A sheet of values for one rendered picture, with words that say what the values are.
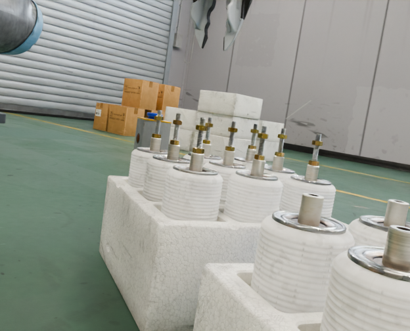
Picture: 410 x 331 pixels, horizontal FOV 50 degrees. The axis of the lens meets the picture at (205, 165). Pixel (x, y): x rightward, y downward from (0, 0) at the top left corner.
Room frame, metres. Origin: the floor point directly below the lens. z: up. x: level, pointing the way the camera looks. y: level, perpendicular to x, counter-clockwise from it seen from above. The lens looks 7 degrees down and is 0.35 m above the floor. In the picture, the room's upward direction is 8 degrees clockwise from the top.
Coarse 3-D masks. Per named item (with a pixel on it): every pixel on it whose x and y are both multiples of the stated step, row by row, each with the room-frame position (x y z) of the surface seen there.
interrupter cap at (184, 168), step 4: (176, 168) 0.71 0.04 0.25; (180, 168) 0.70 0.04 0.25; (184, 168) 0.73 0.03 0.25; (188, 168) 0.74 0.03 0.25; (204, 168) 0.76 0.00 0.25; (208, 168) 0.76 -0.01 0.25; (188, 172) 0.69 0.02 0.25; (192, 172) 0.69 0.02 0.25; (196, 172) 0.69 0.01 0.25; (200, 172) 0.69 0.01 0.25; (204, 172) 0.71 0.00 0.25; (208, 172) 0.71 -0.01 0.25; (212, 172) 0.72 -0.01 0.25; (216, 172) 0.72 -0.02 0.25
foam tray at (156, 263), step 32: (128, 192) 0.82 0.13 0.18; (128, 224) 0.78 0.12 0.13; (160, 224) 0.63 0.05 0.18; (192, 224) 0.65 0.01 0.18; (224, 224) 0.68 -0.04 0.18; (256, 224) 0.71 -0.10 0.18; (128, 256) 0.75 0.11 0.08; (160, 256) 0.63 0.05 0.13; (192, 256) 0.65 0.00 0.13; (224, 256) 0.67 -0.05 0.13; (128, 288) 0.73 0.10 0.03; (160, 288) 0.63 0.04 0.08; (192, 288) 0.65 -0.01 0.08; (160, 320) 0.64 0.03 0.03; (192, 320) 0.66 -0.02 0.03
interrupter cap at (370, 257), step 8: (352, 248) 0.36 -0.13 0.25; (360, 248) 0.37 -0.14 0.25; (368, 248) 0.37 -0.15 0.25; (376, 248) 0.37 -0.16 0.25; (352, 256) 0.34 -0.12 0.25; (360, 256) 0.34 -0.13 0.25; (368, 256) 0.35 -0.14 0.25; (376, 256) 0.36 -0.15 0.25; (360, 264) 0.32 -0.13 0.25; (368, 264) 0.32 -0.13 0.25; (376, 264) 0.32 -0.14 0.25; (376, 272) 0.31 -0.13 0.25; (384, 272) 0.31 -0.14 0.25; (392, 272) 0.31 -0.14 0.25; (400, 272) 0.31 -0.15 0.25; (408, 272) 0.32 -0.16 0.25; (408, 280) 0.30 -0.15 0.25
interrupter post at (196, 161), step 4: (192, 152) 0.73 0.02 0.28; (192, 156) 0.72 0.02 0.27; (196, 156) 0.72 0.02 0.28; (200, 156) 0.72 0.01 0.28; (192, 160) 0.72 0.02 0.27; (196, 160) 0.72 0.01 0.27; (200, 160) 0.72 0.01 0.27; (192, 164) 0.72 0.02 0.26; (196, 164) 0.72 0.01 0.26; (200, 164) 0.72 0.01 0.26; (192, 168) 0.72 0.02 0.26; (196, 168) 0.72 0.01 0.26; (200, 168) 0.72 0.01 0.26
